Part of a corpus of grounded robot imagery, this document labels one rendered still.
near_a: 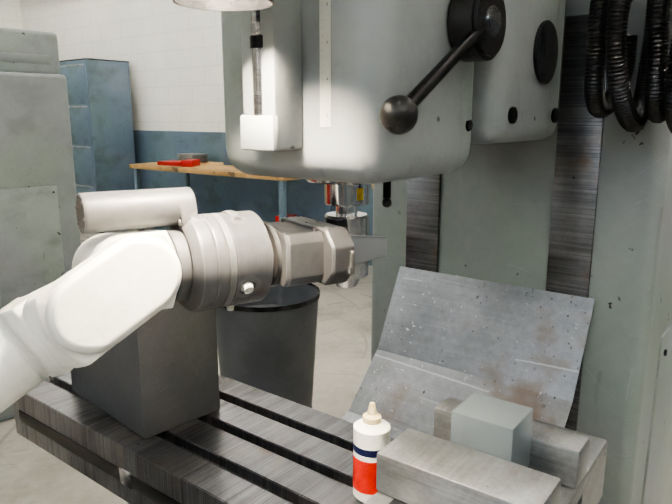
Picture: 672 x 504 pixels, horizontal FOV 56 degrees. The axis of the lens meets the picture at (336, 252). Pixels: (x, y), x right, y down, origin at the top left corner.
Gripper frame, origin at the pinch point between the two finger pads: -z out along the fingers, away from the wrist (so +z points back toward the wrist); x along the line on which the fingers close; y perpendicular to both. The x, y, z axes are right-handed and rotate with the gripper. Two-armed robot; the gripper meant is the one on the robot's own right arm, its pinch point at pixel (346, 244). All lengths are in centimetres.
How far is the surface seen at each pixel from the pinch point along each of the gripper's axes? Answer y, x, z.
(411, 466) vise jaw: 16.9, -15.7, 3.5
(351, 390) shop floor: 122, 191, -134
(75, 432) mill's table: 29.7, 32.5, 22.9
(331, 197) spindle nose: -5.2, -0.7, 2.3
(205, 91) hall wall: -44, 618, -232
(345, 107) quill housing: -13.9, -9.2, 6.5
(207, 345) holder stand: 17.4, 23.8, 6.6
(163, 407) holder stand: 24.2, 22.3, 13.6
